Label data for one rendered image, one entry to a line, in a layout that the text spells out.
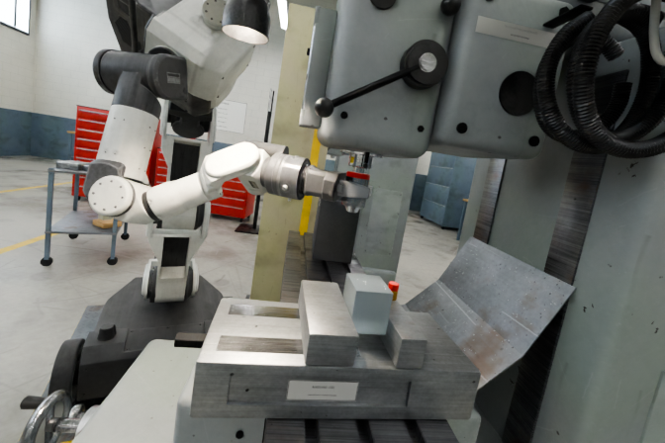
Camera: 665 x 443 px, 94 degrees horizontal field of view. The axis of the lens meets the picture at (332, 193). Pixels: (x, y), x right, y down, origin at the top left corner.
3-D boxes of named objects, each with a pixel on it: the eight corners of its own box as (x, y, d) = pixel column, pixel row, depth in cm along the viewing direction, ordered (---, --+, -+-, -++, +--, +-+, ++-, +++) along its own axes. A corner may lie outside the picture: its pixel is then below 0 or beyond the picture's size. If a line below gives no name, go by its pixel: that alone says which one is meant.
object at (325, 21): (298, 125, 57) (316, 4, 54) (298, 126, 61) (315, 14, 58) (320, 128, 57) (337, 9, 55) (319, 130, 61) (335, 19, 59)
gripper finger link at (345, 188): (367, 201, 59) (336, 195, 60) (371, 185, 59) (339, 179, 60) (367, 202, 58) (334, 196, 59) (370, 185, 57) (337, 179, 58)
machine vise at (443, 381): (188, 419, 34) (198, 326, 33) (216, 338, 49) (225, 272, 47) (471, 421, 40) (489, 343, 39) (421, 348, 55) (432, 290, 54)
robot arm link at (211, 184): (261, 160, 60) (194, 185, 59) (273, 183, 68) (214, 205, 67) (252, 135, 63) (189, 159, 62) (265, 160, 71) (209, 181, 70)
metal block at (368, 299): (348, 333, 41) (355, 290, 40) (339, 310, 47) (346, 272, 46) (385, 335, 42) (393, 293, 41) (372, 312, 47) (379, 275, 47)
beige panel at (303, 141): (237, 322, 224) (281, -13, 197) (245, 297, 263) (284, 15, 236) (308, 329, 231) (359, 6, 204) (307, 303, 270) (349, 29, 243)
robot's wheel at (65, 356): (66, 381, 105) (69, 326, 102) (84, 379, 107) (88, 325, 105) (44, 431, 87) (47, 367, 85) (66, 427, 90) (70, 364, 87)
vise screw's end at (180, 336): (173, 350, 39) (174, 336, 39) (177, 342, 41) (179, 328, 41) (206, 351, 40) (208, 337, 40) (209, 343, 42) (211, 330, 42)
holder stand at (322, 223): (311, 259, 93) (322, 194, 90) (312, 238, 114) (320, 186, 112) (350, 264, 94) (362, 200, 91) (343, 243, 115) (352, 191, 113)
